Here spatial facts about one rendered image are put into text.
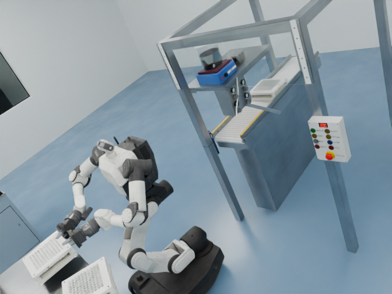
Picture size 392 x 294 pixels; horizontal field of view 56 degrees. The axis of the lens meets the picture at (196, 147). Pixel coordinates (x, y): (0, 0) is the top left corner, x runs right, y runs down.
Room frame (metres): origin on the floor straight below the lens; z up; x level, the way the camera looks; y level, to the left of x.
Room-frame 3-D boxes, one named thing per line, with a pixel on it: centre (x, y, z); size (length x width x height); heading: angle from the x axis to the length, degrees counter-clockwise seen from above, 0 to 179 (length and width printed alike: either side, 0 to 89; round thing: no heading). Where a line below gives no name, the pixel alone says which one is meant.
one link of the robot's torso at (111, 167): (2.09, 0.43, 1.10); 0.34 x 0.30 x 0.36; 29
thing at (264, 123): (2.78, -0.76, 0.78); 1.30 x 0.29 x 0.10; 128
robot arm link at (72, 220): (1.94, 0.91, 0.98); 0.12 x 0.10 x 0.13; 151
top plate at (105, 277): (1.42, 0.78, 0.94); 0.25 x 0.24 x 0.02; 12
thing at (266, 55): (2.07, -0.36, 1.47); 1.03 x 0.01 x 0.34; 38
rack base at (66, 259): (1.75, 1.03, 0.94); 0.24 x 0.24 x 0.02; 29
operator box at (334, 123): (1.63, -0.68, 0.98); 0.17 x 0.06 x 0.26; 38
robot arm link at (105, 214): (1.82, 0.65, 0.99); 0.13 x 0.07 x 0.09; 49
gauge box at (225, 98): (2.33, -0.38, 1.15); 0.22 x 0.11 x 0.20; 128
